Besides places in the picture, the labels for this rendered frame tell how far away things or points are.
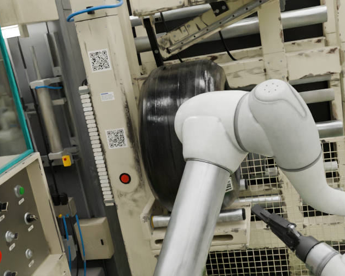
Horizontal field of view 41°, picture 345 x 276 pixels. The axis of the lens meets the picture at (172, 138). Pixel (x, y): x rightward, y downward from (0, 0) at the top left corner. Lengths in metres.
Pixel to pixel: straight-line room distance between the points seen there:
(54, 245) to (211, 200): 0.84
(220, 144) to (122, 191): 0.88
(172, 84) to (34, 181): 0.56
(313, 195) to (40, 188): 0.92
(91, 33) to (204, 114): 0.78
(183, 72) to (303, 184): 0.72
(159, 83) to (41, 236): 0.65
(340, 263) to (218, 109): 0.58
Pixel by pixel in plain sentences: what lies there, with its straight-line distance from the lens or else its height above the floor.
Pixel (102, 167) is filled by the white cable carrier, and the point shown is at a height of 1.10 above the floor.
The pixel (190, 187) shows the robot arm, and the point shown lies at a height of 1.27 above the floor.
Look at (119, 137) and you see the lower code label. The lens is 1.74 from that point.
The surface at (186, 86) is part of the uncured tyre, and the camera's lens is 1.54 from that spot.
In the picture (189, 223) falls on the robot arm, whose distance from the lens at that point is 0.98.
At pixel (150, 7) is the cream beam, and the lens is 1.90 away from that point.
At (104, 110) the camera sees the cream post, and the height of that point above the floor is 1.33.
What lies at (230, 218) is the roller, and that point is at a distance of 1.69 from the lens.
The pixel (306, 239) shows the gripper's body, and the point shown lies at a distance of 1.40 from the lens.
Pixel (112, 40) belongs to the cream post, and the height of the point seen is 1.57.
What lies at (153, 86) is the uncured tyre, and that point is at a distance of 1.58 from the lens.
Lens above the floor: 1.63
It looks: 15 degrees down
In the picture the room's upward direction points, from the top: 10 degrees counter-clockwise
